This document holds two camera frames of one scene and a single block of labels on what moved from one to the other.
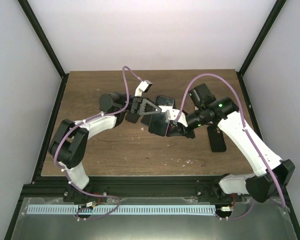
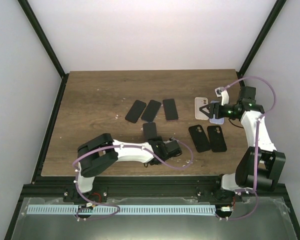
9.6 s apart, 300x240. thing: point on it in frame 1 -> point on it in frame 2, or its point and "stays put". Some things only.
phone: [158, 125] -> [199, 139]
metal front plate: [248, 225] stays put
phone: [216, 139] stays put
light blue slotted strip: [91, 210] stays put
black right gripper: [180, 130] -> [212, 110]
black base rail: [127, 186] stays put
